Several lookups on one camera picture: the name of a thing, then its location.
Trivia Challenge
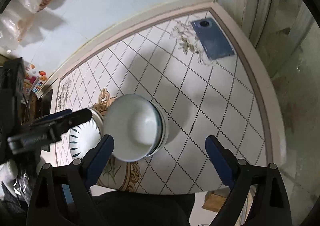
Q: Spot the colourful sticker packet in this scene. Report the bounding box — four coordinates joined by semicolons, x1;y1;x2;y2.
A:
23;62;48;97

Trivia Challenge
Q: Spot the wooden block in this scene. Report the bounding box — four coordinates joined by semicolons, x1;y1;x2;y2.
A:
202;191;228;212

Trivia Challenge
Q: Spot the blue smartphone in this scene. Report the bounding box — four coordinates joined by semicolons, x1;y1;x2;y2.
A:
191;18;234;60

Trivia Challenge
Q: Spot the clear plastic bag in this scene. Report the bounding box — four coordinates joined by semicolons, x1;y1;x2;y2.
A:
1;0;53;51

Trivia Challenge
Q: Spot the large white bowl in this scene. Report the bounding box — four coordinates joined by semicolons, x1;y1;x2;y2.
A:
117;96;169;158

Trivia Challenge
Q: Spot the patterned table mat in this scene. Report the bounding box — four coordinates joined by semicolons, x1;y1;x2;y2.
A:
54;10;268;194

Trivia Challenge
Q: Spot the white bowl blue rim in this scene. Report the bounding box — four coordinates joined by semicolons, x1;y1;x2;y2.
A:
102;93;166;162

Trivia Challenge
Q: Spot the white plate blue leaf pattern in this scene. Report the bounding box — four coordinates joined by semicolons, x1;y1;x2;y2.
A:
69;108;103;160

